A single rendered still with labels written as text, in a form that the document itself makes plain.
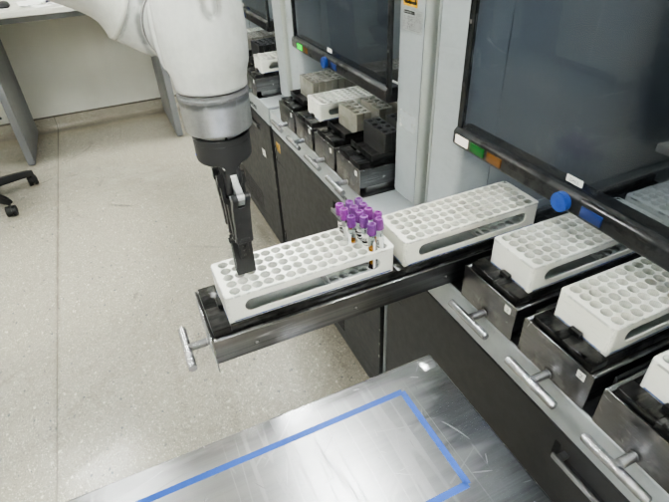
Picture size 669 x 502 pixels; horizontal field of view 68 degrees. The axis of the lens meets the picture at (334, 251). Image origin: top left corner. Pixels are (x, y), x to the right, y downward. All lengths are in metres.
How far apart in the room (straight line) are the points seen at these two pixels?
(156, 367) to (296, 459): 1.35
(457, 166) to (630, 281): 0.37
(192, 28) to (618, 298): 0.67
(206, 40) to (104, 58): 3.64
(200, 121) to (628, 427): 0.67
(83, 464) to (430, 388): 1.29
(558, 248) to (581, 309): 0.15
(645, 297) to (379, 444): 0.45
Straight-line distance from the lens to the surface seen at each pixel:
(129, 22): 0.74
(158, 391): 1.86
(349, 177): 1.28
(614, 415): 0.79
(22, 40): 4.23
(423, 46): 1.07
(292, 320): 0.82
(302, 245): 0.86
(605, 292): 0.85
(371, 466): 0.62
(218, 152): 0.67
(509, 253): 0.87
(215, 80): 0.63
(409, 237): 0.88
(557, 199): 0.79
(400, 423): 0.66
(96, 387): 1.96
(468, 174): 1.05
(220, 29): 0.61
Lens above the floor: 1.36
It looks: 36 degrees down
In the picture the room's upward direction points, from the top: 3 degrees counter-clockwise
